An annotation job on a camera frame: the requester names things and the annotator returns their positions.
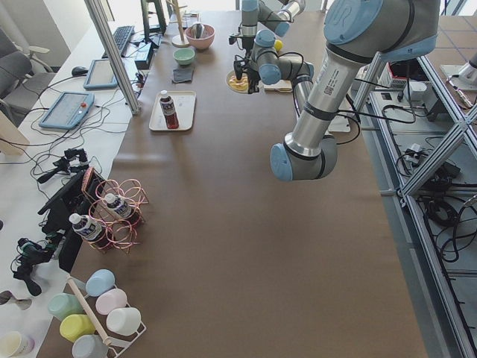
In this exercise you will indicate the red drink bottle on tray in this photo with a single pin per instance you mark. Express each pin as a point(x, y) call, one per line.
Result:
point(168, 110)

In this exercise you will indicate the white cup rack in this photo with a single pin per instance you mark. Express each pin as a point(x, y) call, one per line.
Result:
point(117, 344)

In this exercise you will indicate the blue teach pendant far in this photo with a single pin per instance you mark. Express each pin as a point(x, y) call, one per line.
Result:
point(100, 76)

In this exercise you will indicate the steel ice scoop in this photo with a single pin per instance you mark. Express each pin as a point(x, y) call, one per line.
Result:
point(197, 30)

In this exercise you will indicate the wooden cutting board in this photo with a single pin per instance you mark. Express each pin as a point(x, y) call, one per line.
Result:
point(280, 86)

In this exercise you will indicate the bottle in rack lower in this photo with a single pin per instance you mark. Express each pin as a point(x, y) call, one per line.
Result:
point(91, 230)

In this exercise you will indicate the copper wire bottle rack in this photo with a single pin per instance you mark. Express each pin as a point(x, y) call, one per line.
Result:
point(121, 233)

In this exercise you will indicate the white cup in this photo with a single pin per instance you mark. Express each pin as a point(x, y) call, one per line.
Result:
point(124, 321)

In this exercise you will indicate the bottle in rack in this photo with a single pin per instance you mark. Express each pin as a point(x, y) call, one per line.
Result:
point(91, 230)
point(121, 208)

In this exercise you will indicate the green cup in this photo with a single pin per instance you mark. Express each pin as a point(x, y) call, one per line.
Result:
point(63, 305)

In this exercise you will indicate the blue teach pendant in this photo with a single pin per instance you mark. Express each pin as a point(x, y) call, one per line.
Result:
point(100, 76)
point(68, 111)

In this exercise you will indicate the wooden mug tree stand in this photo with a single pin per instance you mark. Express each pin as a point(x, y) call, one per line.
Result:
point(180, 40)

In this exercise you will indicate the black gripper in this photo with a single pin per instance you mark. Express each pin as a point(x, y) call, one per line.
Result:
point(254, 76)
point(246, 42)

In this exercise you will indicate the pink bowl with ice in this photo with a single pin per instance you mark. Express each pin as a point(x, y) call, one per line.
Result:
point(203, 42)

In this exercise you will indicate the yellow lemon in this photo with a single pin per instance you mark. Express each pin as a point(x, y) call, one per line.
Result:
point(278, 45)

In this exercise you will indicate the yellow cup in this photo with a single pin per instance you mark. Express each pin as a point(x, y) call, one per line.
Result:
point(74, 326)

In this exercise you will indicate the aluminium frame post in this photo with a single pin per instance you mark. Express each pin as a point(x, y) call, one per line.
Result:
point(99, 19)

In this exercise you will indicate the blue cup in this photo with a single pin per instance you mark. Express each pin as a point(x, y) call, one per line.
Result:
point(100, 282)

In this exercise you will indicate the white plate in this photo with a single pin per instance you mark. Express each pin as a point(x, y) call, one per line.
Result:
point(227, 78)

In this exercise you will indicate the blue teach pendant near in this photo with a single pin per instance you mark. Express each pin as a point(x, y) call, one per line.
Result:
point(68, 111)

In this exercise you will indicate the computer mouse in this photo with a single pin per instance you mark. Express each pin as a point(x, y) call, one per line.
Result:
point(79, 71)

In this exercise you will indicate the bottle in rack upper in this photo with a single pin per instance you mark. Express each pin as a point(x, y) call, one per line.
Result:
point(121, 208)

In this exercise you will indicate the mint green bowl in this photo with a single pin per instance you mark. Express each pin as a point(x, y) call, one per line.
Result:
point(184, 56)

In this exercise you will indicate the black keyboard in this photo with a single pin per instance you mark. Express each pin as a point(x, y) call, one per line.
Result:
point(122, 37)

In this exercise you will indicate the pink cup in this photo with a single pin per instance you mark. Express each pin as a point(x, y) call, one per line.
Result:
point(110, 300)

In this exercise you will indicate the grey cup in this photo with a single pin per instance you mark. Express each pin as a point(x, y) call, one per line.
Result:
point(89, 346)

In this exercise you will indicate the cream serving tray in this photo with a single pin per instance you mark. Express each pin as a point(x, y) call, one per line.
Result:
point(184, 102)

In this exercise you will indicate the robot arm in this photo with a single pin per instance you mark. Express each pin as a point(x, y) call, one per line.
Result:
point(354, 31)
point(254, 12)

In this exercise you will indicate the grey folded cloth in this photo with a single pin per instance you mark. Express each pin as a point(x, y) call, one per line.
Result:
point(182, 75)

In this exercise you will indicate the glazed yellow donut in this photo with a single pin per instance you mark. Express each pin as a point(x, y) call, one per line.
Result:
point(238, 84)

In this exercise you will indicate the cream paper cup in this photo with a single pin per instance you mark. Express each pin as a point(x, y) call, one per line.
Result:
point(16, 344)

